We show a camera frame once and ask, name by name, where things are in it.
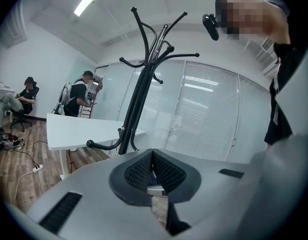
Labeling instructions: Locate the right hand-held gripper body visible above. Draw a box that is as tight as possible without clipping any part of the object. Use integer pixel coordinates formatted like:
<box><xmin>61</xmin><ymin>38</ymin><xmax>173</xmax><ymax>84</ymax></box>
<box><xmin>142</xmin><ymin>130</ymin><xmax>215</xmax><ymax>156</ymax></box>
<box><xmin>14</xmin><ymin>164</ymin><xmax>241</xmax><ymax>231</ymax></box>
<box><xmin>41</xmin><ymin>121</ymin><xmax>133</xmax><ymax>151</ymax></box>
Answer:
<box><xmin>233</xmin><ymin>46</ymin><xmax>308</xmax><ymax>240</ymax></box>

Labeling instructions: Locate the black metal coat rack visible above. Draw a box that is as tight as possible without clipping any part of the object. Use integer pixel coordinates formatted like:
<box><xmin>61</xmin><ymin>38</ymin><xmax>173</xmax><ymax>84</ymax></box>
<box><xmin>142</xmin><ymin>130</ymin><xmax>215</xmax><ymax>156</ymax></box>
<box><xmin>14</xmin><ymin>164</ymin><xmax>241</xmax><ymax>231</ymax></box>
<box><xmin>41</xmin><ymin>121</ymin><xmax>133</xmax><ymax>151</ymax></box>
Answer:
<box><xmin>86</xmin><ymin>6</ymin><xmax>201</xmax><ymax>156</ymax></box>

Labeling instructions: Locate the long white floor cable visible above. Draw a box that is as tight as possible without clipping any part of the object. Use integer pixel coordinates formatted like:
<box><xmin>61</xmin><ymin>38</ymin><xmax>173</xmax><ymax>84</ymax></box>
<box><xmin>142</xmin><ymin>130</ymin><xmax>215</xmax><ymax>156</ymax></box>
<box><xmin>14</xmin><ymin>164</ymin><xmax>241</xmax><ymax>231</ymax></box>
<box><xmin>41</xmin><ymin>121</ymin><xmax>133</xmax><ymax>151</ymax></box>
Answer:
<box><xmin>13</xmin><ymin>170</ymin><xmax>36</xmax><ymax>206</ymax></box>

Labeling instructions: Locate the black power strip cable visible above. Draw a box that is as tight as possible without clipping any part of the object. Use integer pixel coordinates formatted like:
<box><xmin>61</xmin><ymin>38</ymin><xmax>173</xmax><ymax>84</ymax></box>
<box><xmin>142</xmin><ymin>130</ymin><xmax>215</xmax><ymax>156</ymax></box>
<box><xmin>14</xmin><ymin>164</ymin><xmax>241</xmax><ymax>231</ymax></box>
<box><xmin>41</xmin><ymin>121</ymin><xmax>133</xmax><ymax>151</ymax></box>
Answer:
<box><xmin>18</xmin><ymin>140</ymin><xmax>48</xmax><ymax>167</ymax></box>

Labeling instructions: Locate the white air vent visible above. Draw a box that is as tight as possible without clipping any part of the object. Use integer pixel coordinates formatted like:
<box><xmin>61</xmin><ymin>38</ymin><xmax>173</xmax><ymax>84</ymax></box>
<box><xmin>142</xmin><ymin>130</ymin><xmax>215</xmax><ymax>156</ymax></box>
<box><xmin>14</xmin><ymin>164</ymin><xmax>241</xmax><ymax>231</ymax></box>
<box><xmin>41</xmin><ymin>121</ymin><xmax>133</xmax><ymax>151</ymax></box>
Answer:
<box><xmin>261</xmin><ymin>37</ymin><xmax>276</xmax><ymax>53</ymax></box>

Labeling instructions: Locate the wooden ladder shelf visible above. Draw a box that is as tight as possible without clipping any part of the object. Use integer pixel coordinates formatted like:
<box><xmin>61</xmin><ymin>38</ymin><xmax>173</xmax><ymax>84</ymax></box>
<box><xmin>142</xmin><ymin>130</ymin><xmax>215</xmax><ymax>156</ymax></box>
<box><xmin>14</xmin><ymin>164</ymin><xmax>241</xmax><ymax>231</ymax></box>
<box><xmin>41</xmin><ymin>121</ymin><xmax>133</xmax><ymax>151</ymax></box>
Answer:
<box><xmin>81</xmin><ymin>77</ymin><xmax>104</xmax><ymax>120</ymax></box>

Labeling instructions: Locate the white backpack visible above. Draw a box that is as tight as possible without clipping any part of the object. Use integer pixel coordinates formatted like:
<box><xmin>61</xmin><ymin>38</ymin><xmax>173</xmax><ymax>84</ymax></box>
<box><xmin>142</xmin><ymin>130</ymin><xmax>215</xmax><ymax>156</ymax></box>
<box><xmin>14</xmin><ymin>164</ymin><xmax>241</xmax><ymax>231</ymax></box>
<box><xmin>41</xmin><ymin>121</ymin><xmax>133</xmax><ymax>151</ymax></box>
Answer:
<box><xmin>58</xmin><ymin>81</ymin><xmax>78</xmax><ymax>107</ymax></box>

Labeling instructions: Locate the white curved desk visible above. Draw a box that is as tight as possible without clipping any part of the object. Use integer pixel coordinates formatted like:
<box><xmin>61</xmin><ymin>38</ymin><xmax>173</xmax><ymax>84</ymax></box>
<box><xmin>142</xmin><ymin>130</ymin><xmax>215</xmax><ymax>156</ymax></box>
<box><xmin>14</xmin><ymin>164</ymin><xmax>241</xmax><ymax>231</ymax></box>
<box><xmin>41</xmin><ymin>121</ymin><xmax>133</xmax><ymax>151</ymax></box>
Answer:
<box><xmin>46</xmin><ymin>113</ymin><xmax>147</xmax><ymax>181</ymax></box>

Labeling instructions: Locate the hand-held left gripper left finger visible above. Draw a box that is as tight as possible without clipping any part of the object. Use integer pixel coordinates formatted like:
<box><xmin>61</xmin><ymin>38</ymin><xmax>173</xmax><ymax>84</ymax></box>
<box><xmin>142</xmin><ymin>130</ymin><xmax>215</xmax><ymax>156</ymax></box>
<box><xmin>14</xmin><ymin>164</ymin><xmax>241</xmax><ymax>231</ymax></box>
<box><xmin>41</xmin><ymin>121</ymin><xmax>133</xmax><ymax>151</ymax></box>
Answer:
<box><xmin>26</xmin><ymin>148</ymin><xmax>169</xmax><ymax>240</ymax></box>

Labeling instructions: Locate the long ceiling light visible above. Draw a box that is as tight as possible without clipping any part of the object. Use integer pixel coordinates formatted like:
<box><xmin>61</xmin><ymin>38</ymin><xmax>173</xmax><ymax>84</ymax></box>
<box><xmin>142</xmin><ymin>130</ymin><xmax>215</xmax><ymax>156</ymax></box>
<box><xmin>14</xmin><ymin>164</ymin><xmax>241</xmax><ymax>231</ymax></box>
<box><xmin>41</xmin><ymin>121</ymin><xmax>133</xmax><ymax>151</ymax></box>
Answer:
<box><xmin>73</xmin><ymin>0</ymin><xmax>112</xmax><ymax>17</ymax></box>

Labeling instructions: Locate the black head-worn camera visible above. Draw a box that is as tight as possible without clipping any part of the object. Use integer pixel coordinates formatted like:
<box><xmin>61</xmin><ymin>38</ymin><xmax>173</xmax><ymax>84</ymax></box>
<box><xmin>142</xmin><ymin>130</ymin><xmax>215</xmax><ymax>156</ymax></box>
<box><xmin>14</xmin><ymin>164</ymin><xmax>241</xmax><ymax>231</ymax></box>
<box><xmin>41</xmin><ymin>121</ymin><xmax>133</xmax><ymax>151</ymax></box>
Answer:
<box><xmin>202</xmin><ymin>13</ymin><xmax>220</xmax><ymax>42</ymax></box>

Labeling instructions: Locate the person's black clothing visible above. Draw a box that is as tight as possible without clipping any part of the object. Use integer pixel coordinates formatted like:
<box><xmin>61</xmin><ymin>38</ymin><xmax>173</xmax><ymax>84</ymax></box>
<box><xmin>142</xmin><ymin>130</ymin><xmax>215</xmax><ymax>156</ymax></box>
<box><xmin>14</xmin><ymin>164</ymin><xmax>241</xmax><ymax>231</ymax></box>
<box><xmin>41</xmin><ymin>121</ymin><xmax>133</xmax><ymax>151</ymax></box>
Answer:
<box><xmin>265</xmin><ymin>0</ymin><xmax>308</xmax><ymax>146</ymax></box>

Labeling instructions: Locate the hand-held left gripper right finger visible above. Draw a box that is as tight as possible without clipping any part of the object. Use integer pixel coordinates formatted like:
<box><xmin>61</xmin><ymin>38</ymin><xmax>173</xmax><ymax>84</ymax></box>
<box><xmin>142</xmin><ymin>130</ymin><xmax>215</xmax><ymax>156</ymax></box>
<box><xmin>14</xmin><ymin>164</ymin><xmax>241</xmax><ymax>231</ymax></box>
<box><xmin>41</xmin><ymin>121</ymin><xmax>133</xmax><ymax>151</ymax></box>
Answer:
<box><xmin>153</xmin><ymin>148</ymin><xmax>259</xmax><ymax>240</ymax></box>

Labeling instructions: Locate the black office chair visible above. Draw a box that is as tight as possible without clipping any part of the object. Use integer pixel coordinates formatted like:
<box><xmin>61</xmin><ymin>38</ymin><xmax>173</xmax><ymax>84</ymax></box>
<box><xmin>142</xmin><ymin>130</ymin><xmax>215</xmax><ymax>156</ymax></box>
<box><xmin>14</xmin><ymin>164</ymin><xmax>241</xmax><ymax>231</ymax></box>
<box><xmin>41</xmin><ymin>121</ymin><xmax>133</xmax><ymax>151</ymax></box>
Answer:
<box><xmin>9</xmin><ymin>86</ymin><xmax>40</xmax><ymax>133</ymax></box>

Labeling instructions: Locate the person's head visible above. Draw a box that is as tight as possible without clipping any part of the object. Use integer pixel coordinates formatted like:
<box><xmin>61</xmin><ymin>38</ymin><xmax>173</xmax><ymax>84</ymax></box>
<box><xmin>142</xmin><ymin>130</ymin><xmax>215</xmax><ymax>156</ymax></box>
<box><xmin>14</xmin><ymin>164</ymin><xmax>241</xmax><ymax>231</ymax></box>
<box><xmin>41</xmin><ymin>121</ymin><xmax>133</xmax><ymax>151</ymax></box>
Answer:
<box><xmin>215</xmin><ymin>0</ymin><xmax>291</xmax><ymax>45</ymax></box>

